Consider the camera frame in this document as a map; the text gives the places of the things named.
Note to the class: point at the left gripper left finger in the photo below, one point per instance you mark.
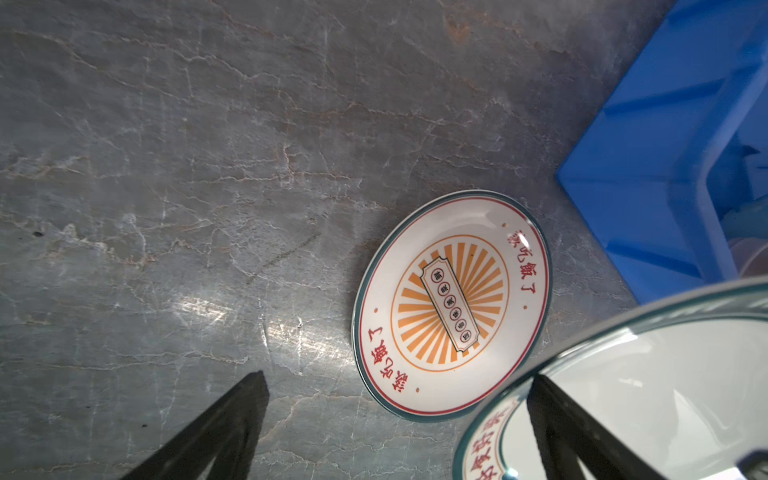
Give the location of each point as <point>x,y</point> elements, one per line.
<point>221,442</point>

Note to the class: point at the green rimmed white plate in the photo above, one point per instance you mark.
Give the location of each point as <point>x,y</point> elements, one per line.
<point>681,382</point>

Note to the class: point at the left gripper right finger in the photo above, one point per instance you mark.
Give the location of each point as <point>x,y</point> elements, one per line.
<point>570,440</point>

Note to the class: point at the blue plastic bin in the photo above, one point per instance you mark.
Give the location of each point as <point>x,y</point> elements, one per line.
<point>674,167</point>

